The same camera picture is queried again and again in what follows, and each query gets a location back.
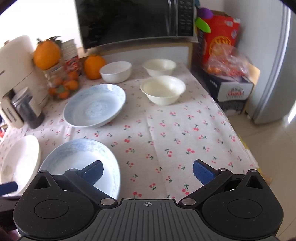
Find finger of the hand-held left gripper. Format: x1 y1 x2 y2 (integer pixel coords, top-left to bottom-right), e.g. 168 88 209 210
0 181 18 197

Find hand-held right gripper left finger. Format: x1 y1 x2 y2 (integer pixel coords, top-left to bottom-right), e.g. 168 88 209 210
30 161 118 207

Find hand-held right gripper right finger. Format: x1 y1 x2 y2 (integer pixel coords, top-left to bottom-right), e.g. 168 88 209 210
178 159 270 207

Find blue patterned plate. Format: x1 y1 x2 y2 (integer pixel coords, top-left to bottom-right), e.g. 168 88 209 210
38 138 121 201
63 84 127 128

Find white swirl-print plate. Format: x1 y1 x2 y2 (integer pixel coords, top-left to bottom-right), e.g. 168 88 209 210
0 135 42 200

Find cream flared bowl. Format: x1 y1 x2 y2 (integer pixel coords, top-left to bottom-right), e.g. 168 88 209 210
140 75 187 106
142 59 176 77

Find white straight-sided bowl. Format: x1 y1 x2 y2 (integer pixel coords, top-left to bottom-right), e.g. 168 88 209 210
99 61 132 84

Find cherry print tablecloth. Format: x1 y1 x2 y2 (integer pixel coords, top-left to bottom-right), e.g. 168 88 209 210
0 54 260 200

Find dark glass jar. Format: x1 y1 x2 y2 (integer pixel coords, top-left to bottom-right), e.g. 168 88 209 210
11 87 46 129

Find dark water carton box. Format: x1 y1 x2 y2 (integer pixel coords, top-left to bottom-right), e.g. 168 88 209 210
191 62 261 116

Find clear container of small oranges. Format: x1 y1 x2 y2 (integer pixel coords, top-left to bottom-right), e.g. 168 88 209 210
43 62 80 101

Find plastic bag of oranges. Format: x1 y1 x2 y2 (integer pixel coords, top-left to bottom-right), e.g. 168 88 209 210
205 44 251 83

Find grey refrigerator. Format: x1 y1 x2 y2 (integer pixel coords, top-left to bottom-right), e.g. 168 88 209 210
239 5 296 126

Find stack of paper cups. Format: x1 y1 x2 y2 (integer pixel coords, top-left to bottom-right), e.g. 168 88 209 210
60 39 78 61

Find large orange with leaves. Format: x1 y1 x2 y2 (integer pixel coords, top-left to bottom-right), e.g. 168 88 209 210
33 36 62 70

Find white kitchen appliance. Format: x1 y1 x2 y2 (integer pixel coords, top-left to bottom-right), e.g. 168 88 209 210
0 35 50 130

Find red cardboard box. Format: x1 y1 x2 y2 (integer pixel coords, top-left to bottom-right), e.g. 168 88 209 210
196 10 241 68

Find green purple toy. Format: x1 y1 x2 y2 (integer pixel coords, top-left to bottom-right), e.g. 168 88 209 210
195 7 213 33

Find black microwave oven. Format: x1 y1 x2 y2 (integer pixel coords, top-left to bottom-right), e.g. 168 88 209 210
74 0 197 50

